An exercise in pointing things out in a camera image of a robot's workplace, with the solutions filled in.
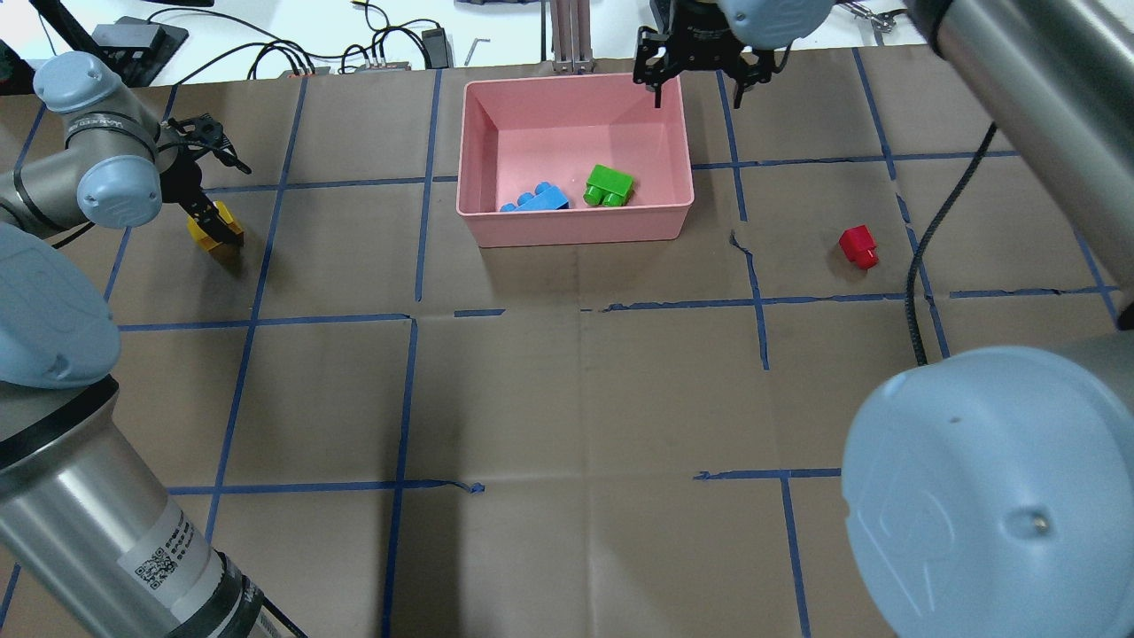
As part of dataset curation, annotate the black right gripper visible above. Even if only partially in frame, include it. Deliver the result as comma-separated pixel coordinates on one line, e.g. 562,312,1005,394
633,1,782,110

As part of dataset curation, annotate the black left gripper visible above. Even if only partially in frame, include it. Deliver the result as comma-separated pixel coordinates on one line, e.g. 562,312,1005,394
158,113,252,253

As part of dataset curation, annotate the yellow toy block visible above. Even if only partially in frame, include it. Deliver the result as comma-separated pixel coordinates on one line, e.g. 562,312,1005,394
186,199,242,253

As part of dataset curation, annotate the green toy block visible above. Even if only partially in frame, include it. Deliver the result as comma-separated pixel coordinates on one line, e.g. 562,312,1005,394
583,163,635,207

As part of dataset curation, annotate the blue toy block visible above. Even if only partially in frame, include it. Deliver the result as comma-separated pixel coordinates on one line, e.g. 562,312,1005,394
500,182,572,213

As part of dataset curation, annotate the red toy block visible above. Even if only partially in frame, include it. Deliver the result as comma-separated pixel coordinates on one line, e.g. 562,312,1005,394
838,223,879,270

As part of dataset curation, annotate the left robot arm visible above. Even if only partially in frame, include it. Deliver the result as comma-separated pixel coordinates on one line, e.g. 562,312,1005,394
1,50,279,637

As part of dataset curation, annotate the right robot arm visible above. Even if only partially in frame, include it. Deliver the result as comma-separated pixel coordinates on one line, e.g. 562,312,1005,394
843,1,1132,637

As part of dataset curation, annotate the pink plastic box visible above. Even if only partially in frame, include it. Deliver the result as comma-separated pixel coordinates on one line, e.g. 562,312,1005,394
456,73,695,249

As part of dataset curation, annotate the black power adapter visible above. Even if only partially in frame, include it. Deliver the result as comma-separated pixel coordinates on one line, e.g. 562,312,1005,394
421,26,451,69

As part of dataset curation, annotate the aluminium frame post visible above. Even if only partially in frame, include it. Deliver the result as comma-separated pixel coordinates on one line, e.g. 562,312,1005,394
549,0,595,75

